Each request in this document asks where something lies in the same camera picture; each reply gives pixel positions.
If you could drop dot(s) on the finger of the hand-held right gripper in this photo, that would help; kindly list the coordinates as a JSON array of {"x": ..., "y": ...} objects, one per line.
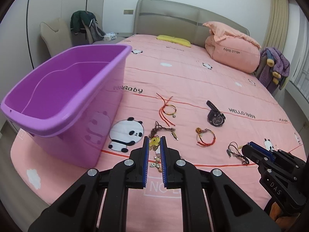
[
  {"x": 252, "y": 153},
  {"x": 264, "y": 149}
]

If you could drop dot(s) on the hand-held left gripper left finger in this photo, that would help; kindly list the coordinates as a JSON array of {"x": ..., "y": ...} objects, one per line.
[{"x": 145, "y": 162}]

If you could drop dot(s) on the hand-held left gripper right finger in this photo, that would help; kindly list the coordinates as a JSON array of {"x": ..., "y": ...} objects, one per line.
[{"x": 163, "y": 162}]

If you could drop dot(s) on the black wristwatch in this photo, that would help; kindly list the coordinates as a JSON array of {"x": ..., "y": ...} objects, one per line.
[{"x": 216, "y": 119}]

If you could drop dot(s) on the purple plastic bin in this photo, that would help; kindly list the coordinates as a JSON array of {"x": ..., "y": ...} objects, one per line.
[{"x": 60, "y": 89}]

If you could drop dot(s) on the blue and yellow plush toy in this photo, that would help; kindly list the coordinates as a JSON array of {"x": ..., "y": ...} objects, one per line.
[{"x": 271, "y": 61}]

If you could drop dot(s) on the purple fuzzy blanket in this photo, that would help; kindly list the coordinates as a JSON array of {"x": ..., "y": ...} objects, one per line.
[{"x": 282, "y": 62}]

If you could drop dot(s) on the pink folded duvet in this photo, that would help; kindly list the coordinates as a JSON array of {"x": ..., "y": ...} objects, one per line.
[{"x": 229, "y": 48}]

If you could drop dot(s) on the yellow flat pillow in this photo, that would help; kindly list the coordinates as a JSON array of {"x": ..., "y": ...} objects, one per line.
[{"x": 173, "y": 40}]

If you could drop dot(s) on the beige curtain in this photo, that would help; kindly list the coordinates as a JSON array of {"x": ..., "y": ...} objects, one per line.
[{"x": 277, "y": 21}]

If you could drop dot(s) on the white tissue packet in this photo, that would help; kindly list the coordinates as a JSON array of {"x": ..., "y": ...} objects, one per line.
[{"x": 109, "y": 36}]

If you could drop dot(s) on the grey garment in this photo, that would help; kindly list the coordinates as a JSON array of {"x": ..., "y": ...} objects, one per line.
[{"x": 95, "y": 32}]

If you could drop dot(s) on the beige padded headboard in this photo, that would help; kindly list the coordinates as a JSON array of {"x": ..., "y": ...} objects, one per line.
[{"x": 169, "y": 14}]

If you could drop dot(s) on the beige upholstered chair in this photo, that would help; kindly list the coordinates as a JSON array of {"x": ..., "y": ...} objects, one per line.
[{"x": 55, "y": 38}]

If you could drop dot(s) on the dark green jacket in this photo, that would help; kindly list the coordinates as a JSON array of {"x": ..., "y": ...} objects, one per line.
[{"x": 79, "y": 20}]

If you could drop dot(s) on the thin black pole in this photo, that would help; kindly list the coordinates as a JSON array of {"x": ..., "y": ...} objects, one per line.
[{"x": 87, "y": 2}]

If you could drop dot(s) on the wall switch plate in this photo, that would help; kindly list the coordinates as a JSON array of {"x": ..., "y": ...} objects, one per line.
[{"x": 128, "y": 11}]

